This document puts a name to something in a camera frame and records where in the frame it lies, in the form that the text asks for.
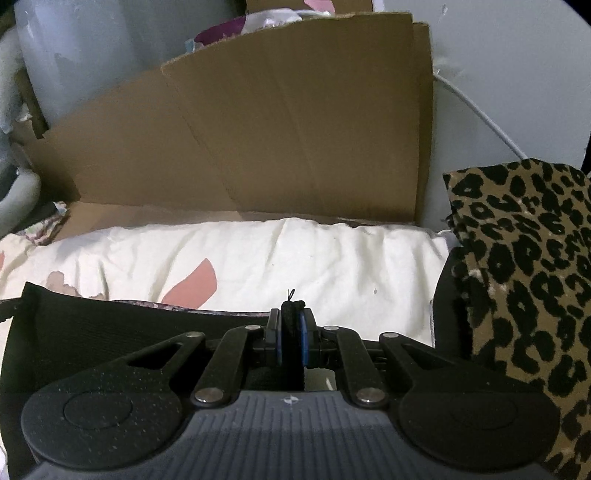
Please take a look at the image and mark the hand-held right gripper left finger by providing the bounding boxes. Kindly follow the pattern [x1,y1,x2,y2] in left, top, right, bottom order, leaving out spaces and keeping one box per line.
[111,308,283,408]

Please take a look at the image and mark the brown cardboard sheet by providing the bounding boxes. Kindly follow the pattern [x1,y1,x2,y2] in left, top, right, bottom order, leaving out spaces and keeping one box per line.
[23,13,437,241]

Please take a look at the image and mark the small floral cloth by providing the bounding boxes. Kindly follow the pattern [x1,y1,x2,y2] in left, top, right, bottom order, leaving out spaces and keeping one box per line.
[23,203,70,245]

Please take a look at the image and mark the leopard print garment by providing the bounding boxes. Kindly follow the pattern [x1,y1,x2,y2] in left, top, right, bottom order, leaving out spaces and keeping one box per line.
[442,158,591,480]

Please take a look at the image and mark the pink and purple packet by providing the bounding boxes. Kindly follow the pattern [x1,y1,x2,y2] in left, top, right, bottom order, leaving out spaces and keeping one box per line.
[185,7,333,51]

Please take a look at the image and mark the bear print blanket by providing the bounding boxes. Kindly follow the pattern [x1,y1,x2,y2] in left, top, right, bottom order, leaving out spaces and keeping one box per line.
[0,217,453,480]

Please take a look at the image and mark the white cable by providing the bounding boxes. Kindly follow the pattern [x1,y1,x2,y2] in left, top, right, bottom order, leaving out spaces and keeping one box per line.
[434,69,529,160]

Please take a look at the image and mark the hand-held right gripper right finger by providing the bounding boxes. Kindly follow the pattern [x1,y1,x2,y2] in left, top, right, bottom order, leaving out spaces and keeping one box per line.
[300,310,465,409]

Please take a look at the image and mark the black shorts with floral trim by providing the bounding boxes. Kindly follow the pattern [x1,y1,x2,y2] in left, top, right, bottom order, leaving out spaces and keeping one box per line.
[0,282,333,472]

